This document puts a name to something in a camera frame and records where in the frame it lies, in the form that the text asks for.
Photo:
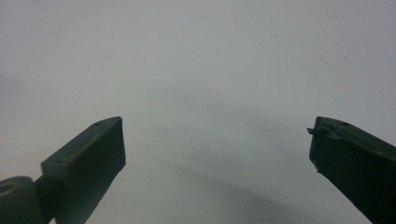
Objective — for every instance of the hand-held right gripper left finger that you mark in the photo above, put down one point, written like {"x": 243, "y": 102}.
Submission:
{"x": 90, "y": 155}

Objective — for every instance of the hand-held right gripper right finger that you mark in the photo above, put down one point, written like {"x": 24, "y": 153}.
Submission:
{"x": 355, "y": 165}

